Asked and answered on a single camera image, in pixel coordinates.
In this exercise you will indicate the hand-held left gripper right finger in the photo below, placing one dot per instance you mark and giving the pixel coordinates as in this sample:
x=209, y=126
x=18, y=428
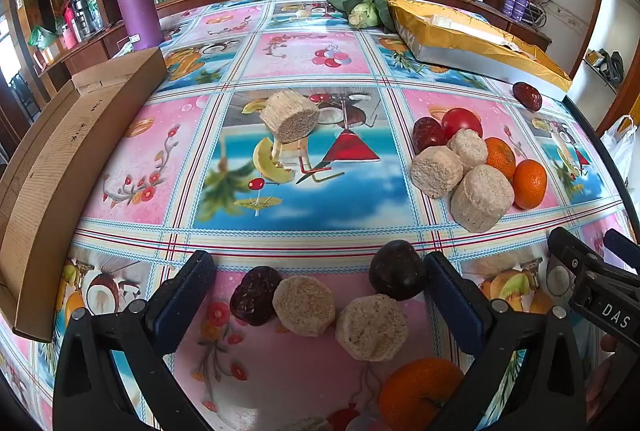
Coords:
x=450, y=306

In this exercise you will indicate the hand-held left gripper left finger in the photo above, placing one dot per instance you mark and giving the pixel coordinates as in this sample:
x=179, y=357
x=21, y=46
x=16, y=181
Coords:
x=184, y=306

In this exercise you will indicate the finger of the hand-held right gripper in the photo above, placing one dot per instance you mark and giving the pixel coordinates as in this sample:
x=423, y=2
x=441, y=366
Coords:
x=622, y=248
x=575, y=251

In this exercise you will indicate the dark red date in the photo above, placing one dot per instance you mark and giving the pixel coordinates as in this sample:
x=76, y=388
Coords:
x=252, y=298

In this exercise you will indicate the brown cardboard tray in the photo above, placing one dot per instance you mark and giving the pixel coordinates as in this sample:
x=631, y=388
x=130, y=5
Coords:
x=60, y=171

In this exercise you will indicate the beige round cake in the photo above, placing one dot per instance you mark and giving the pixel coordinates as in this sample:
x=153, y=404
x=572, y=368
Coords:
x=290, y=118

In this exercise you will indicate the person's right hand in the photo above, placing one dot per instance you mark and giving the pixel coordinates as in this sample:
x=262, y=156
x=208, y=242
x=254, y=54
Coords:
x=617, y=371

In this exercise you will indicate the white plastic bag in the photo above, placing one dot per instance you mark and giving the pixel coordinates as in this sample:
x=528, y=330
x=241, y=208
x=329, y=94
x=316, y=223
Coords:
x=620, y=146

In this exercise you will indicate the red tomato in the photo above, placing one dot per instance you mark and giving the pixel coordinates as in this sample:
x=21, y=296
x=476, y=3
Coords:
x=462, y=122

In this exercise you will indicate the dark shoes on shelf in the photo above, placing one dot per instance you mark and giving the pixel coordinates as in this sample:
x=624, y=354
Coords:
x=610, y=66

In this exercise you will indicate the yellow padded envelope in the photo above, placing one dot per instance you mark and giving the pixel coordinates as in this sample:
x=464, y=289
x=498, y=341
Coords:
x=475, y=46

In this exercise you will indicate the small purple bottle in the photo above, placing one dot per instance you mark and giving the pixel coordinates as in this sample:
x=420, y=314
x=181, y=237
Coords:
x=522, y=2
x=511, y=1

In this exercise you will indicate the brown wooden cabinet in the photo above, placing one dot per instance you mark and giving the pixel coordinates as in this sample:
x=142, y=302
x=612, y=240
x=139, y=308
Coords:
x=90, y=53

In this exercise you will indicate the pink bottle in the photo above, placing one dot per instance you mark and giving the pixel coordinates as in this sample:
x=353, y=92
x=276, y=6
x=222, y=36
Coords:
x=69, y=28

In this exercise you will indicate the green bag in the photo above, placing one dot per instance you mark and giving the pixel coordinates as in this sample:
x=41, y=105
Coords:
x=41, y=36

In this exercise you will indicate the clear bottle with green label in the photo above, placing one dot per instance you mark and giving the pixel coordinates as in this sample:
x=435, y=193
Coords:
x=95, y=13

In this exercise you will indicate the white rose with green leaves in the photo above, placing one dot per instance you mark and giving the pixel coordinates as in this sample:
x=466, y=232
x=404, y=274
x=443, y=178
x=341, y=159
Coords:
x=362, y=11

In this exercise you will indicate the black vacuum flask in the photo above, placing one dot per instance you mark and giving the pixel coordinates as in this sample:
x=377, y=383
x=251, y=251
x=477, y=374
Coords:
x=81, y=13

